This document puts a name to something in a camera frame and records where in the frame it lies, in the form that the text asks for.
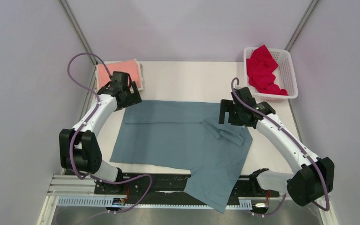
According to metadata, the red t shirt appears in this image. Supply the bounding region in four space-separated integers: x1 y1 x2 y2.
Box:
246 45 288 96

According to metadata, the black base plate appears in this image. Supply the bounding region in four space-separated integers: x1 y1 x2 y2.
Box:
91 174 280 209

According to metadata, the folded white t shirt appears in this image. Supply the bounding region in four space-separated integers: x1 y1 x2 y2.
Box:
95 58 144 92

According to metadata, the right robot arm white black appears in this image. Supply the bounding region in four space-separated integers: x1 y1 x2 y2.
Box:
218 87 335 211

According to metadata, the white plastic basket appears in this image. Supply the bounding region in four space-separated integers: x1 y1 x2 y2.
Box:
243 47 298 103

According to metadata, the aluminium frame rail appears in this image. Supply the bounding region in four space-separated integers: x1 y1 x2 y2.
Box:
45 174 330 201

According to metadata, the white slotted cable duct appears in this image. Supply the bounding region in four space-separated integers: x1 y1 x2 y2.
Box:
57 198 253 210

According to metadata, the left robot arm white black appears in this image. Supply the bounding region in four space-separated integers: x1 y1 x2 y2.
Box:
59 71 142 194

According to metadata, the grey-blue t shirt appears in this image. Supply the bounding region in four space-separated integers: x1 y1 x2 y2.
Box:
110 100 253 213

